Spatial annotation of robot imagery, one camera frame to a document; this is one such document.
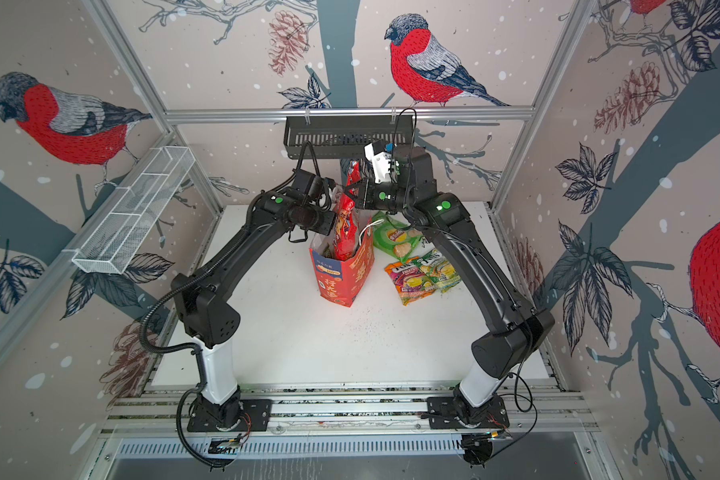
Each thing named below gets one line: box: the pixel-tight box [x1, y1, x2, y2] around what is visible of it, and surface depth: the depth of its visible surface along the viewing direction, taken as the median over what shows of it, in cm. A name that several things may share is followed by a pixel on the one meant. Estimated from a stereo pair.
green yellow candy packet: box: [417, 248, 461, 293], surface depth 99 cm
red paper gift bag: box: [309, 218, 375, 308], surface depth 80 cm
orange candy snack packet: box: [384, 257, 436, 306], surface depth 97 cm
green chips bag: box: [372, 211, 424, 262], surface depth 106 cm
